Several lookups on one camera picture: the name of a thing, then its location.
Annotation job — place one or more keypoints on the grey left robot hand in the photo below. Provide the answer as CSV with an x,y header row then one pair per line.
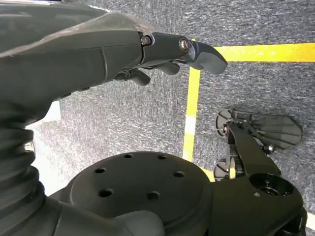
x,y
61,62

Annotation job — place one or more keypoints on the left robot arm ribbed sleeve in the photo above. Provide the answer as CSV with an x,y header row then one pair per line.
x,y
14,169

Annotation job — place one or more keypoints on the yellow floor tape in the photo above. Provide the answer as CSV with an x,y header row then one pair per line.
x,y
193,97

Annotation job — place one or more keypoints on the black caster wheel assembly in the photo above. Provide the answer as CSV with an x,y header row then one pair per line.
x,y
248,146

